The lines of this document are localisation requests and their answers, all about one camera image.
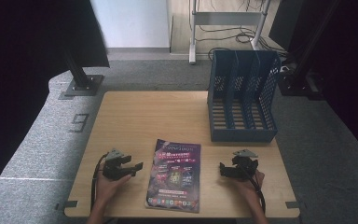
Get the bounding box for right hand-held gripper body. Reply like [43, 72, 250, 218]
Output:
[231, 148, 259, 179]

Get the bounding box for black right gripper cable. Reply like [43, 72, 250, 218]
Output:
[244, 167, 267, 216]

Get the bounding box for black floor cables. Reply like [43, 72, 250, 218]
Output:
[195, 0, 290, 62]

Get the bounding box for purple magazine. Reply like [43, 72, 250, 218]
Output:
[145, 138, 202, 214]

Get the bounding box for blue file rack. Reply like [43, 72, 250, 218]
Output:
[207, 49, 282, 144]

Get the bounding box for black post with base plate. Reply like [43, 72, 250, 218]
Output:
[63, 46, 105, 97]
[278, 0, 339, 101]

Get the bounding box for person's right hand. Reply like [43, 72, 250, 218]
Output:
[229, 169, 266, 202]

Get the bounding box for person's left hand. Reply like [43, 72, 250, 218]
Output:
[94, 172, 132, 203]

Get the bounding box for white metal stand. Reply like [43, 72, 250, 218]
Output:
[188, 0, 273, 65]

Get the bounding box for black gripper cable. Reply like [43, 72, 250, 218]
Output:
[244, 167, 267, 216]
[89, 152, 110, 213]

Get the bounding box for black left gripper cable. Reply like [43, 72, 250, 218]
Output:
[89, 152, 110, 213]

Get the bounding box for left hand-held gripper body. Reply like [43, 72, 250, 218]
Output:
[102, 148, 129, 182]

